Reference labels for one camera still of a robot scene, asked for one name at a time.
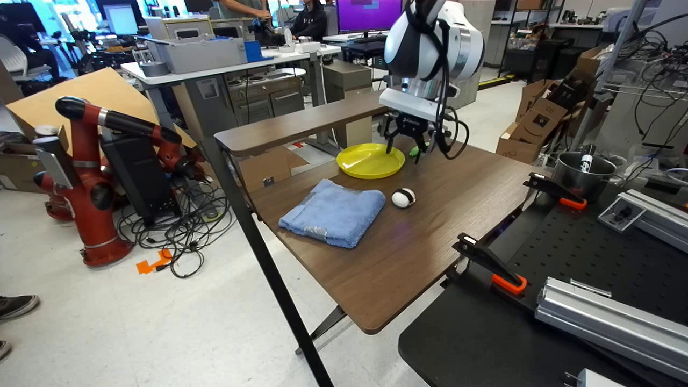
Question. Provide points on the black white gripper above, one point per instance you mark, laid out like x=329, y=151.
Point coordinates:
x=417, y=119

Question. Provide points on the yellow plastic plate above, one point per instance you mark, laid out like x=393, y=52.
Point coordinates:
x=370, y=161

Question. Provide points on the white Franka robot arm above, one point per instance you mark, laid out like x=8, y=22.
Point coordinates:
x=428, y=46

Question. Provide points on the brown wooden shelf board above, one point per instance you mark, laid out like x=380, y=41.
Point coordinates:
x=296, y=126

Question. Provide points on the white black small ball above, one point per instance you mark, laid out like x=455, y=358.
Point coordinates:
x=403, y=199

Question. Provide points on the folded blue cloth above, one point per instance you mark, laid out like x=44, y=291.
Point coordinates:
x=334, y=213

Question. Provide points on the black orange far clamp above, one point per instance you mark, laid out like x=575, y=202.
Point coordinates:
x=562, y=194

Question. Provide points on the black orange clamp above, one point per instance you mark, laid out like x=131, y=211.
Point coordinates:
x=562, y=194
x=501, y=275

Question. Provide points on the black orange near clamp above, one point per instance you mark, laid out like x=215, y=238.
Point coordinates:
x=501, y=275

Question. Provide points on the white black marker in pot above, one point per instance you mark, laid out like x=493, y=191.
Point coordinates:
x=586, y=162

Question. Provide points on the stainless steel pot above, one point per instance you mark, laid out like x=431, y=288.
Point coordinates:
x=584, y=183

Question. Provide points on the black perforated breadboard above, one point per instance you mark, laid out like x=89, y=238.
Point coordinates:
x=479, y=336

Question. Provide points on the red Sawyer robot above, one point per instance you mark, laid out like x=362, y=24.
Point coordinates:
x=115, y=157

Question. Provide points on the green handled spoon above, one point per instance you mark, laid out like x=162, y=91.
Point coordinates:
x=413, y=153

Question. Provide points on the aluminium extrusion rail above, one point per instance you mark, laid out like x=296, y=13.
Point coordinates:
x=618, y=327

